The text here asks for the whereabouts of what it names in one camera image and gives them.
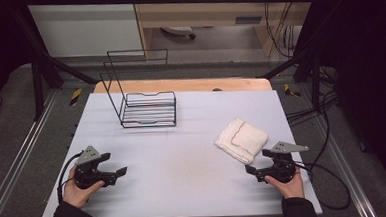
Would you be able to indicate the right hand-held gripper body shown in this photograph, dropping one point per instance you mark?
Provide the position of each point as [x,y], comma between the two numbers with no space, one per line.
[280,165]

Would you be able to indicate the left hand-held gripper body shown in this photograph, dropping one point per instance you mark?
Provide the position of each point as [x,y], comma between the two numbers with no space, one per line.
[90,172]

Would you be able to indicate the person's right hand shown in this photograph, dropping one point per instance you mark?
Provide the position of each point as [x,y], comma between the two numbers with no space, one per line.
[290,187]

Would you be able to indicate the person's left hand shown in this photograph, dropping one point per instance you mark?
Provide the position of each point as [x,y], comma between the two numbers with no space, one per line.
[77,193]

